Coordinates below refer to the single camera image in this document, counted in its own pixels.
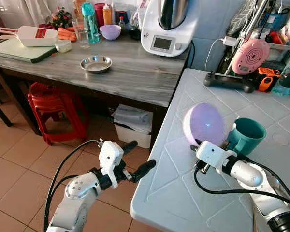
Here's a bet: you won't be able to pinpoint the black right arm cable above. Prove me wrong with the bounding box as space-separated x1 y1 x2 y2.
193 162 290 211

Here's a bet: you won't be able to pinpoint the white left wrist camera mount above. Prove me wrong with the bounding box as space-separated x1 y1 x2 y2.
98 140 124 189

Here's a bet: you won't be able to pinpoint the white kitchen cooking machine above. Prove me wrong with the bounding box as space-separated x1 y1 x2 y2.
141 0 200 58

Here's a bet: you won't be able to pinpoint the orange sauce bottle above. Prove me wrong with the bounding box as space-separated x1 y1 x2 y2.
102 4 113 26

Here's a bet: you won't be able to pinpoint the small purple bowl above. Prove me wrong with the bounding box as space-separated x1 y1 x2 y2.
100 25 121 41

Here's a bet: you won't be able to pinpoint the clear plastic water bottle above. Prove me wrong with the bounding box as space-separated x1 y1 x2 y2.
272 48 290 96

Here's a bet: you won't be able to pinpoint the red plastic stool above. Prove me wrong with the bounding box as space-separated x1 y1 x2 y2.
28 82 90 145

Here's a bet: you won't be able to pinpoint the white plastic folding table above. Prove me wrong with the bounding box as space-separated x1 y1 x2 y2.
130 68 290 232

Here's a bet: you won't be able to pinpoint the clear drinking glass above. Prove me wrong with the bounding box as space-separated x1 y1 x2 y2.
72 18 90 48

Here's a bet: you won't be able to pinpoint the white plastic basket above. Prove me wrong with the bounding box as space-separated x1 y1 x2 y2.
266 29 290 61

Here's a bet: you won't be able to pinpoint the small dark bottle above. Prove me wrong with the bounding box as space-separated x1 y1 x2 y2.
118 17 128 34

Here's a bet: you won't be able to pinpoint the orange carrots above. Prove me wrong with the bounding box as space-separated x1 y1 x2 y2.
57 28 77 42

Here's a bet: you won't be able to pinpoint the black remote controller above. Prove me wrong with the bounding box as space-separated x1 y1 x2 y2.
204 72 256 93

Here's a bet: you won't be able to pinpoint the small steel bowl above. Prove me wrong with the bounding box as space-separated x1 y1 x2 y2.
80 56 113 74

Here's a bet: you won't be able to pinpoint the white charger plug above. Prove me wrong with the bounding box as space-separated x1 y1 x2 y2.
222 35 238 47

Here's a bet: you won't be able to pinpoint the pink round appliance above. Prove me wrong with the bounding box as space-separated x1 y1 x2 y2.
231 39 270 75

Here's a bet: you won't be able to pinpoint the grey wooden table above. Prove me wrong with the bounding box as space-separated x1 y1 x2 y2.
0 33 193 145

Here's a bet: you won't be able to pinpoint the orange and black tool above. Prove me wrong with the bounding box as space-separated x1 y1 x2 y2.
255 68 281 92

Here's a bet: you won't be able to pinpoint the teal plastic cup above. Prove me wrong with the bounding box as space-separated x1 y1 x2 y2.
226 117 267 156

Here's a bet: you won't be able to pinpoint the small white container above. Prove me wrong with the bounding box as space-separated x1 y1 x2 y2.
55 40 72 53

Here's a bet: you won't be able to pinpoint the red canister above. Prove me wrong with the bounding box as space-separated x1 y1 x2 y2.
94 3 106 27

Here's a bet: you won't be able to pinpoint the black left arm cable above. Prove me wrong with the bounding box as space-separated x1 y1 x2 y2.
43 139 101 232

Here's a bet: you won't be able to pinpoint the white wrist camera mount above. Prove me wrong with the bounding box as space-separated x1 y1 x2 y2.
98 140 124 189
196 141 237 170

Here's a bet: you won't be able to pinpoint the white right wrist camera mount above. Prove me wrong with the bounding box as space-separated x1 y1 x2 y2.
196 141 237 170

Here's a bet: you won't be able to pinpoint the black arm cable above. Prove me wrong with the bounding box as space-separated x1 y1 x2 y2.
43 139 101 232
193 162 290 211

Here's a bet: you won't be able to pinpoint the flower bunch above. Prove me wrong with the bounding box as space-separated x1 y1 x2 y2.
51 7 73 29

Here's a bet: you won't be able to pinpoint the large purple plastic bowl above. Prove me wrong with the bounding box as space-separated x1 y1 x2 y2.
183 103 226 147

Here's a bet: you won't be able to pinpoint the green cutting board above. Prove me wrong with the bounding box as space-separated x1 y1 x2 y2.
0 38 58 63

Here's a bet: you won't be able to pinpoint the teal drinking bottle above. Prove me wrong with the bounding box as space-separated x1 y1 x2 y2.
81 2 100 43

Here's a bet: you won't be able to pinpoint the white storage box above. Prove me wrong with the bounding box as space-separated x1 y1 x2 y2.
111 104 154 149

